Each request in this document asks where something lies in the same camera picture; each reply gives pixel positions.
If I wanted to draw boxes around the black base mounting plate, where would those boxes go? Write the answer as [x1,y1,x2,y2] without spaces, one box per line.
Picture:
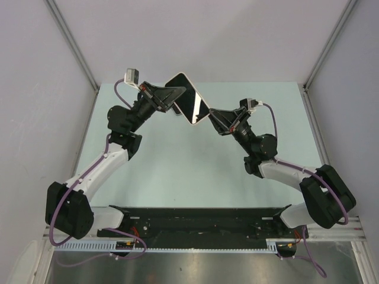
[96,208,309,257]

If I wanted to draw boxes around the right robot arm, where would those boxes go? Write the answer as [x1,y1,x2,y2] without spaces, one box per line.
[209,99,356,237]

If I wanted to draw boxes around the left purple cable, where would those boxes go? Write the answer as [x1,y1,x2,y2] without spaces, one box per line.
[49,78,147,267]

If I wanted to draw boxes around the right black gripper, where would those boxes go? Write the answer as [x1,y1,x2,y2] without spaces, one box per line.
[205,106,255,156]

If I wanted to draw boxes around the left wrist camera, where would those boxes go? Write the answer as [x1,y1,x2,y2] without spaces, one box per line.
[124,68,139,89]

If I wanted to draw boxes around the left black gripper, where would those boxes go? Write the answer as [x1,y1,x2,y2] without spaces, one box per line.
[129,82,188,134]

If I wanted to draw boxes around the white slotted cable duct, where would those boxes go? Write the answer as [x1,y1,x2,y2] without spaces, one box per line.
[54,238,279,253]

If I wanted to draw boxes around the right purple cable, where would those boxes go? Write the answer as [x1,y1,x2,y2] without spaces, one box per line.
[260,102,350,278]

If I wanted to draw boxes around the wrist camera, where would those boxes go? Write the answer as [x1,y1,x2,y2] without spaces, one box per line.
[239,98,264,114]
[124,68,139,89]

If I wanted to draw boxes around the right aluminium side rail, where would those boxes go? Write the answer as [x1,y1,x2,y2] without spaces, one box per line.
[298,84,331,165]

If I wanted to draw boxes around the left aluminium frame post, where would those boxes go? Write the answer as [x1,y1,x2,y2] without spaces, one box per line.
[43,0,99,93]

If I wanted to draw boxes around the right aluminium frame post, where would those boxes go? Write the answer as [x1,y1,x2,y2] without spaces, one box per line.
[302,0,360,91]

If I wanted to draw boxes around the aluminium frame post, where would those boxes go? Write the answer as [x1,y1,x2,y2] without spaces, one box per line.
[302,0,360,91]
[43,0,99,93]

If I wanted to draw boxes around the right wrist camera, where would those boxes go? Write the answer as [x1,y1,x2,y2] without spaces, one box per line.
[239,98,264,114]

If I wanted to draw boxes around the purple cable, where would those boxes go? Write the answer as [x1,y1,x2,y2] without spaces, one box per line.
[260,102,350,278]
[49,78,147,267]

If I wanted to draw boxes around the aluminium front frame rail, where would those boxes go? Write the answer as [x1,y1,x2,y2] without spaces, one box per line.
[43,217,366,242]

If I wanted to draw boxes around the black phone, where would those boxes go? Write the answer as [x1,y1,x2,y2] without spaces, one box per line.
[165,72,210,125]

